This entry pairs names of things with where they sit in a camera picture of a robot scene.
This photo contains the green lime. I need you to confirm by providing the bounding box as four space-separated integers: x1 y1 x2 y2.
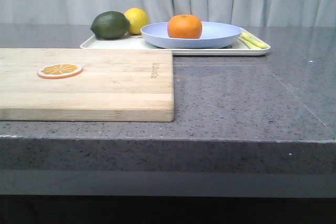
90 11 130 39

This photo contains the orange slice toy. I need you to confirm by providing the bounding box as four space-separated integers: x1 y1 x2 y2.
37 63 83 79

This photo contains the yellow lemon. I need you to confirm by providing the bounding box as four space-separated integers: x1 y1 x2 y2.
124 7 149 35

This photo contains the yellow-green stick on tray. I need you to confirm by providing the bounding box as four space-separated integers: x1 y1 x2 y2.
241 31 268 49

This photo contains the wooden cutting board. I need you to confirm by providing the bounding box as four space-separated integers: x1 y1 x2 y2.
1 48 174 122

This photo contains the orange fruit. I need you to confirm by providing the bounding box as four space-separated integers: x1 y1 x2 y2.
167 14 203 39

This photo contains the light blue plate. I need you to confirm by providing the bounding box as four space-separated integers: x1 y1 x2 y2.
141 22 243 49

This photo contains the white tray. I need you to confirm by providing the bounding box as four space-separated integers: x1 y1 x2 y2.
80 35 271 57

